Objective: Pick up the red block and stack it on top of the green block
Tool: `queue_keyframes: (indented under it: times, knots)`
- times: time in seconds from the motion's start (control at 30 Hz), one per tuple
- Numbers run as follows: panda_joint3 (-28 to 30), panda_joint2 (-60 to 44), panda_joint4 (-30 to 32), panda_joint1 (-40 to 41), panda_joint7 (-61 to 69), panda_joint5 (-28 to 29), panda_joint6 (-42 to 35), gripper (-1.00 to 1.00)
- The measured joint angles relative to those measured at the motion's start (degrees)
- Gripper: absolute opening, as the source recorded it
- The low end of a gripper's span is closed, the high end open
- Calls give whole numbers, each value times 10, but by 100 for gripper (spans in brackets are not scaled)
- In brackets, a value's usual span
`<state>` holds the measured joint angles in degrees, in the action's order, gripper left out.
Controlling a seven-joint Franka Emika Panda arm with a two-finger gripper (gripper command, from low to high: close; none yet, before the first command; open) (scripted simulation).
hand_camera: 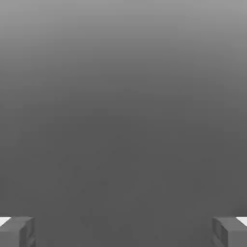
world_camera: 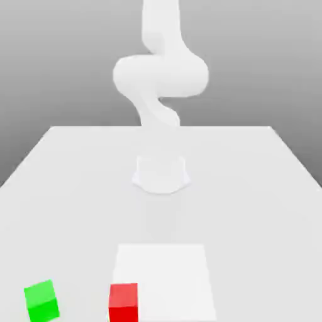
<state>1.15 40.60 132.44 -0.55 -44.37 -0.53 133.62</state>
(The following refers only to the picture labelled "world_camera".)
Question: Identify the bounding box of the small red cube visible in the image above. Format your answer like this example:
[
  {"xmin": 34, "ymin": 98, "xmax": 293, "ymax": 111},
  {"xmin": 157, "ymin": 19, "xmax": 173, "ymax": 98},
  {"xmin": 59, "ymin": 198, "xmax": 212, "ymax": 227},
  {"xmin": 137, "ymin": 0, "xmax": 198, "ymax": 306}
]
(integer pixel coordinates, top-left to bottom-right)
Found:
[{"xmin": 108, "ymin": 282, "xmax": 139, "ymax": 322}]

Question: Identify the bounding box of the small green cube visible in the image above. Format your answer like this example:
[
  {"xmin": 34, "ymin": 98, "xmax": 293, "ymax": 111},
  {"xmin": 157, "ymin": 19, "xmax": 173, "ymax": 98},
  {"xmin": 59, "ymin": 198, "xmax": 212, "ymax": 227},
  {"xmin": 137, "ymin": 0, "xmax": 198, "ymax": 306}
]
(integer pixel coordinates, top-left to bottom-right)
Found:
[{"xmin": 23, "ymin": 279, "xmax": 60, "ymax": 322}]

